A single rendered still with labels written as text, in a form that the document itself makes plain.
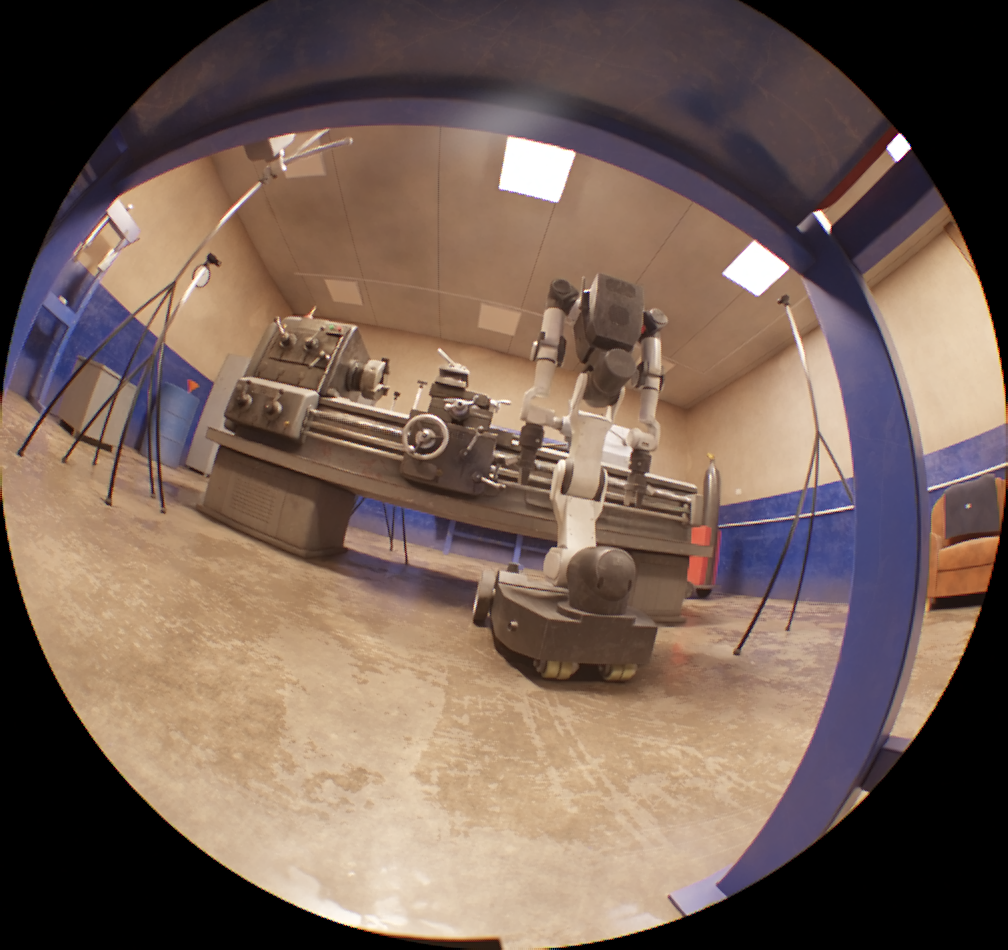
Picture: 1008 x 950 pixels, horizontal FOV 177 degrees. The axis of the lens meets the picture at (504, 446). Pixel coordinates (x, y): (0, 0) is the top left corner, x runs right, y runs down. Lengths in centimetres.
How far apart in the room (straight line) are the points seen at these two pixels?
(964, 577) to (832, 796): 285
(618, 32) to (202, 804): 72
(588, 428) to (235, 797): 128
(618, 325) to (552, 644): 106
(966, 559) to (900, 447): 283
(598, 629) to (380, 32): 102
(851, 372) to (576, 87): 33
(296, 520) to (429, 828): 153
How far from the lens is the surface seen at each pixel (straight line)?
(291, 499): 175
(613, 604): 82
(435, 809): 43
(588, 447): 121
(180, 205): 499
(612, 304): 129
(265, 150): 87
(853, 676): 30
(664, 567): 195
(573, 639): 80
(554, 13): 35
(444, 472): 147
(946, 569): 312
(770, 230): 36
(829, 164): 42
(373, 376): 199
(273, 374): 210
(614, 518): 182
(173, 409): 440
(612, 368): 107
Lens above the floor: 32
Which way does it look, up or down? 16 degrees up
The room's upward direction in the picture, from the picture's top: 12 degrees clockwise
